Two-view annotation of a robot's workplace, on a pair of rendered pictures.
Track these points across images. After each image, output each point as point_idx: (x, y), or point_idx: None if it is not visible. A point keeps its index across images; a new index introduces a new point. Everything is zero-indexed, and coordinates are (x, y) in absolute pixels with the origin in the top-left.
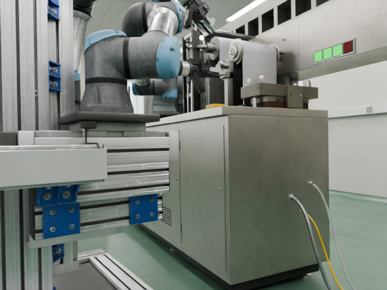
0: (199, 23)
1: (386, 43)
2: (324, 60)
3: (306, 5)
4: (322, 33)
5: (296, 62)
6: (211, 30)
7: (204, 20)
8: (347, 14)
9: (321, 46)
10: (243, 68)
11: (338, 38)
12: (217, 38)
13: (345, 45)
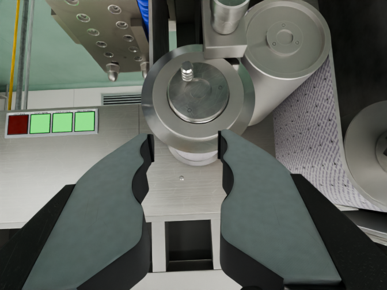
0: (254, 257)
1: None
2: (69, 110)
3: (150, 244)
4: (74, 164)
5: (144, 121)
6: (145, 136)
7: (38, 269)
8: (17, 183)
9: (78, 138)
10: (148, 27)
11: (40, 145)
12: (365, 197)
13: (21, 129)
